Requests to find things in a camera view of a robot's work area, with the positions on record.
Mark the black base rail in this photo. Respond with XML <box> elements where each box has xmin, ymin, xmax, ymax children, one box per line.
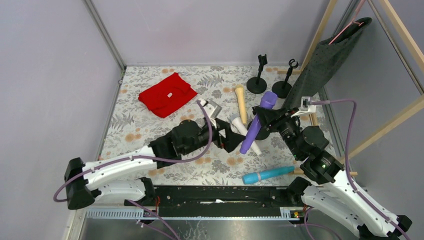
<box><xmin>136</xmin><ymin>185</ymin><xmax>304</xmax><ymax>218</ymax></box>

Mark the cream yellow microphone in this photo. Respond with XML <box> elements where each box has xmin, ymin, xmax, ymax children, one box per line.
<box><xmin>234</xmin><ymin>84</ymin><xmax>248</xmax><ymax>125</ymax></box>

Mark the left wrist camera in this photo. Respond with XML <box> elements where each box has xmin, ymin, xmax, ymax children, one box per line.
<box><xmin>198</xmin><ymin>98</ymin><xmax>222</xmax><ymax>128</ymax></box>

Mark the red folded cloth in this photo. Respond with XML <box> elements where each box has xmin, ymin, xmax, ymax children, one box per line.
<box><xmin>138</xmin><ymin>72</ymin><xmax>198</xmax><ymax>118</ymax></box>

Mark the wooden frame rack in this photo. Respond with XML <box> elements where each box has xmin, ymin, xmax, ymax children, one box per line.
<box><xmin>295</xmin><ymin>0</ymin><xmax>424</xmax><ymax>158</ymax></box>

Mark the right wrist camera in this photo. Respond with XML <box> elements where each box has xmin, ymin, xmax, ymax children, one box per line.
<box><xmin>291</xmin><ymin>96</ymin><xmax>317</xmax><ymax>118</ymax></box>

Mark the pink clothes hanger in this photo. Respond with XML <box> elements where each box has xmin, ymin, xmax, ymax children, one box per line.
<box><xmin>328</xmin><ymin>0</ymin><xmax>365</xmax><ymax>45</ymax></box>

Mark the dark grey hanging cloth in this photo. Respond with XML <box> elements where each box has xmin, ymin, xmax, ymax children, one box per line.
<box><xmin>282</xmin><ymin>17</ymin><xmax>373</xmax><ymax>109</ymax></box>

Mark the teal blue microphone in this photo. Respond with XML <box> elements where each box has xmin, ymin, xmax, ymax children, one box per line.
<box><xmin>241</xmin><ymin>166</ymin><xmax>295</xmax><ymax>185</ymax></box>

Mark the white microphone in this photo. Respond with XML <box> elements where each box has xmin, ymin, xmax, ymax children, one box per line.
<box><xmin>230</xmin><ymin>114</ymin><xmax>262</xmax><ymax>156</ymax></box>

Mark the black mic stand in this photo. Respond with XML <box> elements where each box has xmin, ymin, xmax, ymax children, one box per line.
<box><xmin>271</xmin><ymin>58</ymin><xmax>299</xmax><ymax>99</ymax></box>
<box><xmin>247</xmin><ymin>114</ymin><xmax>270</xmax><ymax>141</ymax></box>
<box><xmin>246</xmin><ymin>54</ymin><xmax>268</xmax><ymax>94</ymax></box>

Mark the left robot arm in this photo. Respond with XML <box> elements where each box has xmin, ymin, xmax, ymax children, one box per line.
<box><xmin>63</xmin><ymin>119</ymin><xmax>245</xmax><ymax>210</ymax></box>

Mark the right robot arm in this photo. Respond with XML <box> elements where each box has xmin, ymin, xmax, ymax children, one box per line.
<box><xmin>253</xmin><ymin>106</ymin><xmax>412</xmax><ymax>240</ymax></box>

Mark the floral table mat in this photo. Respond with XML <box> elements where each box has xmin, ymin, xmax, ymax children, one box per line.
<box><xmin>92</xmin><ymin>65</ymin><xmax>339</xmax><ymax>187</ymax></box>

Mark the purple microphone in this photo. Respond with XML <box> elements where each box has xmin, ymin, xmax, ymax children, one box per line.
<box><xmin>240</xmin><ymin>91</ymin><xmax>278</xmax><ymax>154</ymax></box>

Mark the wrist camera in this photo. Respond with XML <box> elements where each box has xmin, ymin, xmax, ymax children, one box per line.
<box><xmin>198</xmin><ymin>98</ymin><xmax>222</xmax><ymax>128</ymax></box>
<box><xmin>291</xmin><ymin>96</ymin><xmax>317</xmax><ymax>118</ymax></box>

